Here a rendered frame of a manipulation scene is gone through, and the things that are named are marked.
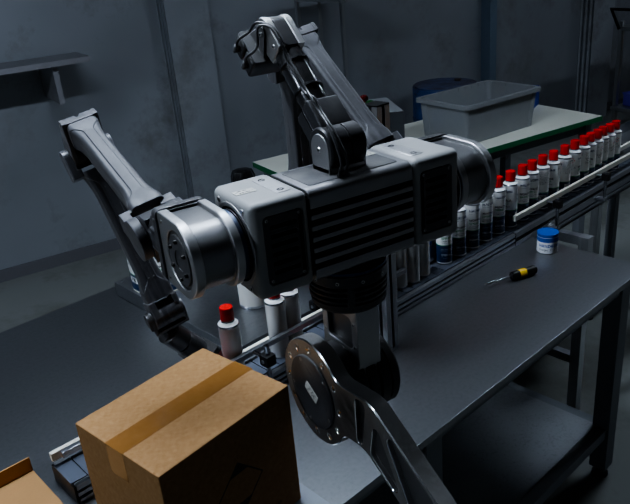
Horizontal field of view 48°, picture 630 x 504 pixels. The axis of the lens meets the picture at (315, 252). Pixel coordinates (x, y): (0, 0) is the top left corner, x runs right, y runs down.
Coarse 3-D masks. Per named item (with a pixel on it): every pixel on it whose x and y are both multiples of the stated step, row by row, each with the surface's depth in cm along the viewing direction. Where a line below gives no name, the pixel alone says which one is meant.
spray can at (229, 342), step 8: (224, 304) 169; (224, 312) 167; (232, 312) 168; (224, 320) 168; (232, 320) 169; (224, 328) 168; (232, 328) 168; (224, 336) 169; (232, 336) 169; (240, 336) 171; (224, 344) 170; (232, 344) 170; (240, 344) 172; (224, 352) 171; (232, 352) 171; (240, 352) 172
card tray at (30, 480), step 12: (12, 468) 155; (24, 468) 157; (0, 480) 153; (12, 480) 155; (24, 480) 155; (36, 480) 155; (0, 492) 152; (12, 492) 152; (24, 492) 152; (36, 492) 151; (48, 492) 151
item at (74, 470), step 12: (492, 240) 241; (468, 252) 234; (432, 264) 228; (456, 264) 226; (432, 276) 220; (408, 288) 214; (324, 336) 192; (252, 360) 184; (276, 360) 183; (264, 372) 178; (72, 456) 154; (60, 468) 151; (72, 468) 151; (84, 468) 150; (72, 480) 147
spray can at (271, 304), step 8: (280, 296) 179; (272, 304) 177; (280, 304) 177; (272, 312) 178; (280, 312) 178; (272, 320) 179; (280, 320) 179; (272, 328) 180; (280, 328) 180; (272, 336) 181; (280, 344) 181; (280, 352) 182
